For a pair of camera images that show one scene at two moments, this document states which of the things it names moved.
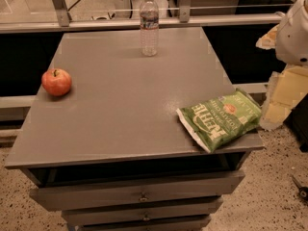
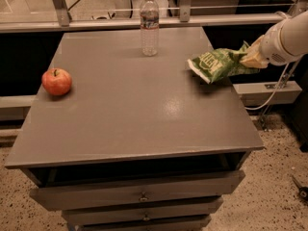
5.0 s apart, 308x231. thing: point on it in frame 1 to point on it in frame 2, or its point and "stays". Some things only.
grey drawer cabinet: [112, 152] stays
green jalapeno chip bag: [219, 121] to [216, 64]
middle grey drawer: [188, 209] stays
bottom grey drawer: [196, 223] stays
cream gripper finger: [269, 40] to [255, 48]
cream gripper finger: [285, 89] to [255, 60]
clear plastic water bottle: [149, 25] stays
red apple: [57, 82] stays
